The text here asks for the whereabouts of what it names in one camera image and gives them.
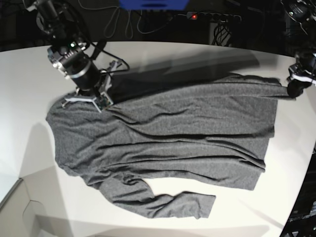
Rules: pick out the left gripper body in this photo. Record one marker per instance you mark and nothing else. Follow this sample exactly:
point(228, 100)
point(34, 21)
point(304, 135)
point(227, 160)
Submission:
point(302, 74)

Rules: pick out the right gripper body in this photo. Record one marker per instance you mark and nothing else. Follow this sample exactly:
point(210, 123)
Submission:
point(98, 96)

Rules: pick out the grey long-sleeve t-shirt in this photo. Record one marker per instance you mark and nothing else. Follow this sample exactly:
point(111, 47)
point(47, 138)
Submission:
point(196, 120)

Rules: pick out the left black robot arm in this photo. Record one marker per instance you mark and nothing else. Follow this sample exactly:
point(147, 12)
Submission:
point(303, 12)

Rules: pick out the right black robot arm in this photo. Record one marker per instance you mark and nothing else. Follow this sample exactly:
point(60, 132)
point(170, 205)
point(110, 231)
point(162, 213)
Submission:
point(73, 53)

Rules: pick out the blue plastic box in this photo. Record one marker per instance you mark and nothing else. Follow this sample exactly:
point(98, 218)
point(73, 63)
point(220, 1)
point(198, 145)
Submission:
point(153, 4)

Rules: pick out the black power strip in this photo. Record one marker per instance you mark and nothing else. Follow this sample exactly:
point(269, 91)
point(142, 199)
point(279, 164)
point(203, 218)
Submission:
point(213, 17)

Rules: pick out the grey side table panel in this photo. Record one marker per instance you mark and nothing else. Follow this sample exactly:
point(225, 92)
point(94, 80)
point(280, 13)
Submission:
point(17, 217)

